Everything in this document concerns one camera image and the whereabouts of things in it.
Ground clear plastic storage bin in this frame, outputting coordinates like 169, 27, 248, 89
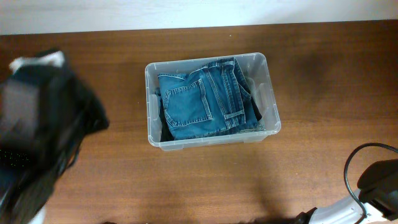
145, 52, 281, 151

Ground dark blue jeans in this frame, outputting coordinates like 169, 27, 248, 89
157, 57, 264, 140

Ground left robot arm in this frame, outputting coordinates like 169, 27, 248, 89
1, 49, 109, 223

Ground black Nike garment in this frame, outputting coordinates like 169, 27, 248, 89
159, 111, 174, 142

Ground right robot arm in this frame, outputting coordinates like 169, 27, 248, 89
292, 159, 397, 224

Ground black shorts red waistband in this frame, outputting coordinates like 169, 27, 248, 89
251, 97, 262, 121

